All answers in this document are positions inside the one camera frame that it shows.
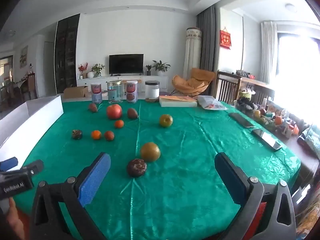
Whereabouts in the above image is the wooden desk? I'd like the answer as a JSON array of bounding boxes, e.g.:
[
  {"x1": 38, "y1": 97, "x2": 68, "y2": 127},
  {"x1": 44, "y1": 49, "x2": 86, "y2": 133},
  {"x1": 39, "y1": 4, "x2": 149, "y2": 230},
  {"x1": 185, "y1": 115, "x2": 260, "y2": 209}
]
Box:
[{"x1": 235, "y1": 75, "x2": 275, "y2": 99}]

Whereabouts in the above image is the green plant in vase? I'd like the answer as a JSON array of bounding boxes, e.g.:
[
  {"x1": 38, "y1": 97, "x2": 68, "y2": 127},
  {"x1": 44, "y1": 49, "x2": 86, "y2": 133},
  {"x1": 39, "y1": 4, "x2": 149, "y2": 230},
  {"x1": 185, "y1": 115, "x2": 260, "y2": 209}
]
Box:
[{"x1": 91, "y1": 63, "x2": 105, "y2": 77}]

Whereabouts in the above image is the yellow-green apple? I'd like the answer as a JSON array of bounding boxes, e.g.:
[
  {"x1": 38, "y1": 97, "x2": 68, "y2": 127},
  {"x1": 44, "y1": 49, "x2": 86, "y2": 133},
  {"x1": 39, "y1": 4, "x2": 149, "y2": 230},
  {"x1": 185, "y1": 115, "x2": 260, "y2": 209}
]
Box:
[{"x1": 159, "y1": 114, "x2": 173, "y2": 128}]

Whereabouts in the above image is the red label tin can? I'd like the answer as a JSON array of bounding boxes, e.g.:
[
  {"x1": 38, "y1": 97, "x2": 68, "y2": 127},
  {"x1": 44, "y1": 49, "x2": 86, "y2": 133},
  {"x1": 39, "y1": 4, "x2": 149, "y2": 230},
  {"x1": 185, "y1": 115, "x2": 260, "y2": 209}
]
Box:
[
  {"x1": 126, "y1": 80, "x2": 138, "y2": 103},
  {"x1": 90, "y1": 83, "x2": 102, "y2": 104}
]

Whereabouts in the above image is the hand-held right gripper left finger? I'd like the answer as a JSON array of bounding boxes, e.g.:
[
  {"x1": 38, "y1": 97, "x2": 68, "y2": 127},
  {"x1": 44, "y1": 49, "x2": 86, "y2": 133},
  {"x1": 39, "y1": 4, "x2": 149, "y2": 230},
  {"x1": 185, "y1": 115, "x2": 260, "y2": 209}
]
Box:
[{"x1": 29, "y1": 152, "x2": 111, "y2": 240}]

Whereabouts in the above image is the black lid clear jar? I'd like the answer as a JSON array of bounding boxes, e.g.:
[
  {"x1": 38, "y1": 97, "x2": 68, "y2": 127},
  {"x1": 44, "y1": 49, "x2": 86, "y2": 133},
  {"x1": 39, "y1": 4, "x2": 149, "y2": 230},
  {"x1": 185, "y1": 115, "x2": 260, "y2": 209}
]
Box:
[{"x1": 145, "y1": 80, "x2": 160, "y2": 100}]

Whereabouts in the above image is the red apple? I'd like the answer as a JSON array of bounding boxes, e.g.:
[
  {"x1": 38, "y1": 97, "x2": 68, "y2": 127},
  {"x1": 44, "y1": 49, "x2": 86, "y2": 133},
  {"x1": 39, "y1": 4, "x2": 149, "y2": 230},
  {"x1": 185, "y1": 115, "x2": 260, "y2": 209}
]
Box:
[{"x1": 107, "y1": 104, "x2": 123, "y2": 120}]

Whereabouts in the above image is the brown cardboard box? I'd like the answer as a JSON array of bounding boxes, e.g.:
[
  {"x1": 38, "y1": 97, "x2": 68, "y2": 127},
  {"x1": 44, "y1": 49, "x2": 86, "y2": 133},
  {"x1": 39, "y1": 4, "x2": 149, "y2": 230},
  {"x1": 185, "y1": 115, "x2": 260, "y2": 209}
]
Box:
[{"x1": 63, "y1": 86, "x2": 89, "y2": 99}]

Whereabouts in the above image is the clear glass jar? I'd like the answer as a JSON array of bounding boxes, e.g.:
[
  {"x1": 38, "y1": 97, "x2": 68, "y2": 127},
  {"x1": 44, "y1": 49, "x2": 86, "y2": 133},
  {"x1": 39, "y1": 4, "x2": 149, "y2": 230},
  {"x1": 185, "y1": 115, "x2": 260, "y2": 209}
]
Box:
[{"x1": 107, "y1": 80, "x2": 124, "y2": 104}]

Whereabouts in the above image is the red flower bouquet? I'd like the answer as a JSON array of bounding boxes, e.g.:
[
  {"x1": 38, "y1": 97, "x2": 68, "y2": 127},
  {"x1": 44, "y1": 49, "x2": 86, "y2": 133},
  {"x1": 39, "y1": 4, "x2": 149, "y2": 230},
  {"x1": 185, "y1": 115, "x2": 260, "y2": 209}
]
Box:
[{"x1": 78, "y1": 62, "x2": 89, "y2": 79}]

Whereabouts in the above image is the large leafy potted plant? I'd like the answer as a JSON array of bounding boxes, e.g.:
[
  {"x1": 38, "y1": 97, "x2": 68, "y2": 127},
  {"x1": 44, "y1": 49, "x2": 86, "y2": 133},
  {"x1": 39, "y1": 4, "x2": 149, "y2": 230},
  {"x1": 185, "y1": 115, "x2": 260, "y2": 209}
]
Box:
[{"x1": 152, "y1": 60, "x2": 171, "y2": 76}]

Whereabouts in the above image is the wooden slatted chair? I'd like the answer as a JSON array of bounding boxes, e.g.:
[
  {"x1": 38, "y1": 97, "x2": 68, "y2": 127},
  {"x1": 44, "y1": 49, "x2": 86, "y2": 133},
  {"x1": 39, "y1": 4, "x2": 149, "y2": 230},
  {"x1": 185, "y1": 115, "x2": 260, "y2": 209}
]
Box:
[{"x1": 215, "y1": 71, "x2": 242, "y2": 103}]

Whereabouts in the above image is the green tablecloth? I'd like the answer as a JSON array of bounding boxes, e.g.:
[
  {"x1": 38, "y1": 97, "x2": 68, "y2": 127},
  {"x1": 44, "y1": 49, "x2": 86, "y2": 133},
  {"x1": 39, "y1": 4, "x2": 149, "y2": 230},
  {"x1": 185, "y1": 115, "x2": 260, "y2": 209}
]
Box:
[{"x1": 12, "y1": 99, "x2": 302, "y2": 240}]

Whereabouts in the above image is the cluttered brown side table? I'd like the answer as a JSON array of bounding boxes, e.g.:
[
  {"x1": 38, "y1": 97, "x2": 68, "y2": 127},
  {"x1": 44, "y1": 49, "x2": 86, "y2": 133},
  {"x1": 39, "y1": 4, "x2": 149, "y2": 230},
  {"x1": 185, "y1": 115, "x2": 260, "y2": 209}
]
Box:
[{"x1": 235, "y1": 100, "x2": 320, "y2": 180}]

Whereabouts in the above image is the white sheer curtain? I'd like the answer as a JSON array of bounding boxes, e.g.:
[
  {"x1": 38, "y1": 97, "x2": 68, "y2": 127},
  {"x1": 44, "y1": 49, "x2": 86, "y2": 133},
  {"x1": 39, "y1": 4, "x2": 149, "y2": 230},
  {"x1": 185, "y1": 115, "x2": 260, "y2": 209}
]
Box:
[{"x1": 260, "y1": 21, "x2": 279, "y2": 84}]

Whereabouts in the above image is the flat white orange box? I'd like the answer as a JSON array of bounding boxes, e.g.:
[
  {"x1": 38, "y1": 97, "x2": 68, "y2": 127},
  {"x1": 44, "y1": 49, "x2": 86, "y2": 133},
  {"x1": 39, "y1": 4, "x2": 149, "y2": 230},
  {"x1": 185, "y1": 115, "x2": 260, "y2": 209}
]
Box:
[{"x1": 159, "y1": 95, "x2": 198, "y2": 108}]

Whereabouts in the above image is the orange lounge chair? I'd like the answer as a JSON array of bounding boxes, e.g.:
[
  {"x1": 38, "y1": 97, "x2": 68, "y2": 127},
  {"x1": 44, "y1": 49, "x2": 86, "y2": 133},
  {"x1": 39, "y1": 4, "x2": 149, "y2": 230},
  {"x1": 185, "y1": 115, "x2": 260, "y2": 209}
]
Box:
[{"x1": 172, "y1": 67, "x2": 216, "y2": 97}]

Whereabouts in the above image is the dark glass display cabinet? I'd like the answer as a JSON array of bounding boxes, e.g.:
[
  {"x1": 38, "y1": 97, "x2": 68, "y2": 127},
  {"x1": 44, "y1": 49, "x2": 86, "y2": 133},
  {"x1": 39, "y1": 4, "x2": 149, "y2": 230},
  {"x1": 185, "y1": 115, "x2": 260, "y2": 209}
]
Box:
[{"x1": 54, "y1": 14, "x2": 80, "y2": 94}]

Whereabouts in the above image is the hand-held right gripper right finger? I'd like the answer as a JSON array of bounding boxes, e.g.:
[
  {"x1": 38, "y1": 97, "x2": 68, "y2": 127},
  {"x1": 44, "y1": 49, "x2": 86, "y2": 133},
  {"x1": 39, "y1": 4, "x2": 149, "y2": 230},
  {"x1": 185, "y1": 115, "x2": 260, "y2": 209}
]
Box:
[{"x1": 214, "y1": 152, "x2": 297, "y2": 240}]

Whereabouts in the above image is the black television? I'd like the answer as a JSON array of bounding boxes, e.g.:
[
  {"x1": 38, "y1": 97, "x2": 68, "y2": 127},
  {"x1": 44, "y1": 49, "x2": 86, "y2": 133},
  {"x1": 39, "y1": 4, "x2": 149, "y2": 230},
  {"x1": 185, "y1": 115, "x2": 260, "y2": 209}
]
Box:
[{"x1": 109, "y1": 54, "x2": 144, "y2": 75}]

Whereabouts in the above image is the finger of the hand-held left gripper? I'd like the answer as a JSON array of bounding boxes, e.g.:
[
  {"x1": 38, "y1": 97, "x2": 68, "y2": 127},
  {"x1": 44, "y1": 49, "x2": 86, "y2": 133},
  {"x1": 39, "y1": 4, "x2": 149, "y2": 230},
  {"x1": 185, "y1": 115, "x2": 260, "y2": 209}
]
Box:
[
  {"x1": 21, "y1": 159, "x2": 44, "y2": 178},
  {"x1": 0, "y1": 157, "x2": 19, "y2": 171}
]

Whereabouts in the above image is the red wall hanging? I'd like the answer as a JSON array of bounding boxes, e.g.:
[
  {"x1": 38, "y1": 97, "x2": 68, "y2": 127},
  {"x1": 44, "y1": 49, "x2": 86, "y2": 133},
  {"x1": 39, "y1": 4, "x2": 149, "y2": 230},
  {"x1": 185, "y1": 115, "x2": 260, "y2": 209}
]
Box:
[{"x1": 220, "y1": 27, "x2": 232, "y2": 50}]

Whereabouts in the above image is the framed wall painting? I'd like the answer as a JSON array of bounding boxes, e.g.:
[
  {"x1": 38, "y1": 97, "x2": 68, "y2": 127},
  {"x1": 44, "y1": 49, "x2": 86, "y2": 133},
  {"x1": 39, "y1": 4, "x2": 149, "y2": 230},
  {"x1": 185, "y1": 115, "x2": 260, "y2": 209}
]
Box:
[{"x1": 19, "y1": 45, "x2": 28, "y2": 68}]

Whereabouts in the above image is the golden brown round pear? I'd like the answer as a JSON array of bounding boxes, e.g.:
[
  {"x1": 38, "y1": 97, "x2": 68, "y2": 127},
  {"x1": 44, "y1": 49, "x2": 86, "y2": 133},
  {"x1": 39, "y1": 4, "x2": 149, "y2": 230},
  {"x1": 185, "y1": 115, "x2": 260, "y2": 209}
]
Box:
[{"x1": 140, "y1": 142, "x2": 161, "y2": 162}]

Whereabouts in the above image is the white plastic bag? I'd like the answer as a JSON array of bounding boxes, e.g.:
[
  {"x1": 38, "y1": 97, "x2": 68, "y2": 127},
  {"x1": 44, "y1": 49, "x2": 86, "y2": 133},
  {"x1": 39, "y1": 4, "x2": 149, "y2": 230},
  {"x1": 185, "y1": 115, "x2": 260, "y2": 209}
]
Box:
[{"x1": 197, "y1": 95, "x2": 227, "y2": 111}]

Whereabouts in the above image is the covered standing air conditioner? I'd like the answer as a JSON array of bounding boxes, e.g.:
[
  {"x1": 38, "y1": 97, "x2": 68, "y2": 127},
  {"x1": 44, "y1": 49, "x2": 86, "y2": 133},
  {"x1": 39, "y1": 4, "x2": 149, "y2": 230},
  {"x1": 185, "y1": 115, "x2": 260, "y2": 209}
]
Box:
[{"x1": 183, "y1": 27, "x2": 202, "y2": 79}]

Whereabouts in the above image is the white television cabinet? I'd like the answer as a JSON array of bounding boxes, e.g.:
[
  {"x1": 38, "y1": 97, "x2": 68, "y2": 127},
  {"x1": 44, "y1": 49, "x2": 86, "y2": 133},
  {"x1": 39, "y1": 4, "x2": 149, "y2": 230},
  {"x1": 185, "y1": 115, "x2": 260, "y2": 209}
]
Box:
[{"x1": 76, "y1": 74, "x2": 168, "y2": 93}]

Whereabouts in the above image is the grey curtain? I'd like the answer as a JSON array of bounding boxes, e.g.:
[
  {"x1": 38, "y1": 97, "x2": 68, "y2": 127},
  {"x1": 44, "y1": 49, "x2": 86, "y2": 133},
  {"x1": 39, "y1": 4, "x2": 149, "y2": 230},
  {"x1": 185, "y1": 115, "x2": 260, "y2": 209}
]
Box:
[{"x1": 196, "y1": 5, "x2": 216, "y2": 73}]

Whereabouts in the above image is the black smartphone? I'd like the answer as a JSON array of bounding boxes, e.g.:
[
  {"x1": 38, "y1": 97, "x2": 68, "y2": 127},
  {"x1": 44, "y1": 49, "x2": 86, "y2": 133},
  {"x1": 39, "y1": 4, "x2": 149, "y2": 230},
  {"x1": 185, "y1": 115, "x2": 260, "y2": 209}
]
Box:
[
  {"x1": 251, "y1": 129, "x2": 282, "y2": 152},
  {"x1": 228, "y1": 112, "x2": 255, "y2": 129}
]

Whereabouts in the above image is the person's left hand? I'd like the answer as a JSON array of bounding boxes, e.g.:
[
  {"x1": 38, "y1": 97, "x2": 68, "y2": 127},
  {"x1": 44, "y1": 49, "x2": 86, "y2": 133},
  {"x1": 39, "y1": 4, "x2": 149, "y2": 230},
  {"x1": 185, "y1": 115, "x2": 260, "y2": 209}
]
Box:
[{"x1": 5, "y1": 197, "x2": 25, "y2": 240}]

